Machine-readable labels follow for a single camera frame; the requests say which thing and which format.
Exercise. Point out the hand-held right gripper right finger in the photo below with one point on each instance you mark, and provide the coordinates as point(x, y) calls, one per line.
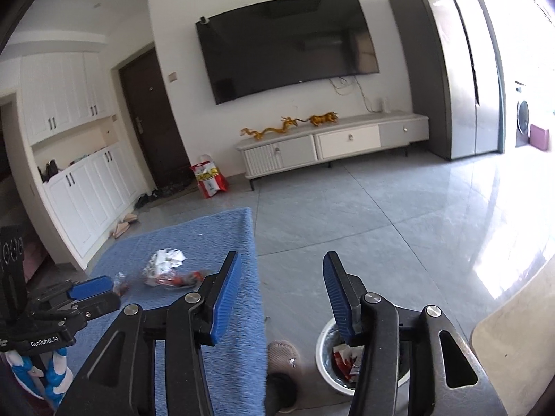
point(336, 294)

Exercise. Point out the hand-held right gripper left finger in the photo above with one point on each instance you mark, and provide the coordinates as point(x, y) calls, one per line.
point(225, 299)

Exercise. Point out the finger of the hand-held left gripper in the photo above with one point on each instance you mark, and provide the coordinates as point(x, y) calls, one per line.
point(104, 304)
point(93, 286)

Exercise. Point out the white trash bin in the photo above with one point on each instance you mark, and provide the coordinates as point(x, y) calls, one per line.
point(325, 355)

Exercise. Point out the small dark clear wrapper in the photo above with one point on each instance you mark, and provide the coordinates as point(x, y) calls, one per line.
point(120, 284)

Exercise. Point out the pink bedding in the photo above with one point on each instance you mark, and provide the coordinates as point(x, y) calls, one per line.
point(32, 262)

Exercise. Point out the clear wrapper with red print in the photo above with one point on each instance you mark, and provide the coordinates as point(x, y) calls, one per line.
point(173, 281)

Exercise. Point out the blue terry towel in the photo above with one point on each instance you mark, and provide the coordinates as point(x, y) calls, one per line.
point(195, 242)

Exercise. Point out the clear silver crumpled wrapper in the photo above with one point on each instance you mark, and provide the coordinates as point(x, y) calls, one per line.
point(164, 260)

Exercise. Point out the beige slipper on foot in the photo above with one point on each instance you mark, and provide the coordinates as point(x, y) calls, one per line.
point(282, 353)

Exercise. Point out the dark shoes by door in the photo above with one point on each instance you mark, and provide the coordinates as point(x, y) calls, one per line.
point(164, 193)

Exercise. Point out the red and white shopping bag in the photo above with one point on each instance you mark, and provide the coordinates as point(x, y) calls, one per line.
point(210, 177)

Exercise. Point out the dark items on cabinet shelf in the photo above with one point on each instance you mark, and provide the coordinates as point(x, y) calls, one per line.
point(50, 170)

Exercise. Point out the white television cabinet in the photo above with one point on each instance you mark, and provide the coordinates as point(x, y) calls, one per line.
point(329, 143)

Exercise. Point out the golden dragon figurine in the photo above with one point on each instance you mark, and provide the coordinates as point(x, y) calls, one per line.
point(271, 130)

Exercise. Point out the golden tiger figurine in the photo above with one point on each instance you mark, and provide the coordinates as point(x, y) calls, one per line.
point(323, 118)

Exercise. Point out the dark brown door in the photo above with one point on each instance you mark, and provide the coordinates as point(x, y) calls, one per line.
point(151, 117)

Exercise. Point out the grey refrigerator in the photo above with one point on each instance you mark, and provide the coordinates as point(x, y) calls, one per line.
point(451, 73)

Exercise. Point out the pink box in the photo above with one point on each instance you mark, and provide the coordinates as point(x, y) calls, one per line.
point(539, 138)

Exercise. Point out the white washing machine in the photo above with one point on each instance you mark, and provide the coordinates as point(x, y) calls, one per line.
point(523, 115)

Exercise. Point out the white wall cabinet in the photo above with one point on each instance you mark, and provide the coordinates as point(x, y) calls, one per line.
point(78, 173)

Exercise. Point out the wall switch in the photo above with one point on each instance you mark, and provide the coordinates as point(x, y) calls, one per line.
point(173, 76)

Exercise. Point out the black wall television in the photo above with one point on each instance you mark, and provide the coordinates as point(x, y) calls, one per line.
point(286, 47)

